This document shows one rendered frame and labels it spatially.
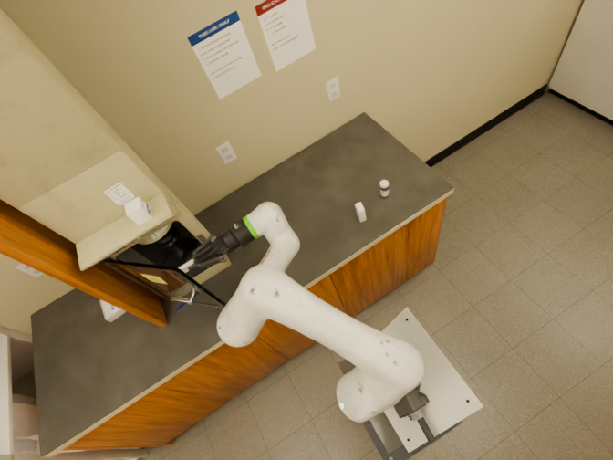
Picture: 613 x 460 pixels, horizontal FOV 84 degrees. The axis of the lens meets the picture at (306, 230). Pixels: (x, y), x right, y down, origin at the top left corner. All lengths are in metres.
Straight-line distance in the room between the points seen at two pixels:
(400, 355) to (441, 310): 1.50
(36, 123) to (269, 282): 0.68
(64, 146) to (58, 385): 1.17
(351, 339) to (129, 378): 1.10
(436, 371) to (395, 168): 0.98
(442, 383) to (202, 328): 0.97
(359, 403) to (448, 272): 1.62
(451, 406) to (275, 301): 0.62
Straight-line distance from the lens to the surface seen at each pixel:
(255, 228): 1.24
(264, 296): 0.83
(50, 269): 1.28
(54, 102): 1.05
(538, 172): 3.09
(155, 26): 1.46
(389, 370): 0.93
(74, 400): 1.89
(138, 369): 1.72
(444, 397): 1.18
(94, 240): 1.29
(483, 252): 2.62
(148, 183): 1.21
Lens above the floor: 2.29
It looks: 56 degrees down
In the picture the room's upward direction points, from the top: 24 degrees counter-clockwise
